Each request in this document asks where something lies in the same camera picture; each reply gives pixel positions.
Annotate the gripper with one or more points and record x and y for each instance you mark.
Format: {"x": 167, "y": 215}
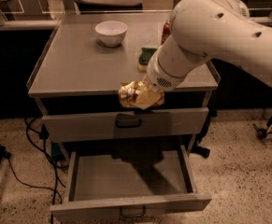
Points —
{"x": 158, "y": 74}

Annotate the orange gold soda can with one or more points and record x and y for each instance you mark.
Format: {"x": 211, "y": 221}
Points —
{"x": 129, "y": 94}

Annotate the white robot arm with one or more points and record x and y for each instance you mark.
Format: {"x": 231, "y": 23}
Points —
{"x": 201, "y": 30}

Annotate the closed grey top drawer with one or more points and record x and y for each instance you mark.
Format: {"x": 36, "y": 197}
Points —
{"x": 117, "y": 125}

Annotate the red cola can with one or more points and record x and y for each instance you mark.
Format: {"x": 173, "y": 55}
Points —
{"x": 166, "y": 31}

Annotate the grey drawer cabinet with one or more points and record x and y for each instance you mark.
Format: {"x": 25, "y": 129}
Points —
{"x": 77, "y": 75}

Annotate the open grey middle drawer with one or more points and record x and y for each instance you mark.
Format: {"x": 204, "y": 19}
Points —
{"x": 140, "y": 183}

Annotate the green yellow sponge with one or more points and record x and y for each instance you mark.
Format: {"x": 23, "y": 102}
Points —
{"x": 144, "y": 58}

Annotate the white ceramic bowl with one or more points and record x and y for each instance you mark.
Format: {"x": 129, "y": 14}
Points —
{"x": 110, "y": 33}

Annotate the clear acrylic barrier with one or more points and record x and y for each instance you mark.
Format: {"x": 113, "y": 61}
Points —
{"x": 79, "y": 0}

